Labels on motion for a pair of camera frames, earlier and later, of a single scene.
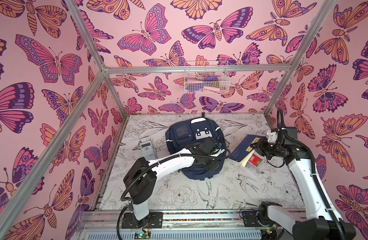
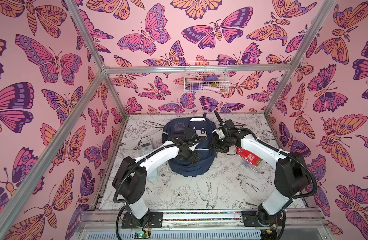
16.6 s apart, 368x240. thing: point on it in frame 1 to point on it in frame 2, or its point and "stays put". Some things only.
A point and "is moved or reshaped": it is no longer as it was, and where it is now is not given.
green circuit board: [139, 235] stays put
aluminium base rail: [185, 225] stays put
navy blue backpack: [182, 134] is moved or reshaped
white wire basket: [206, 77] stays put
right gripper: [260, 147] to [219, 143]
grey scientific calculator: [147, 151] stays put
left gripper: [211, 167] to [195, 158]
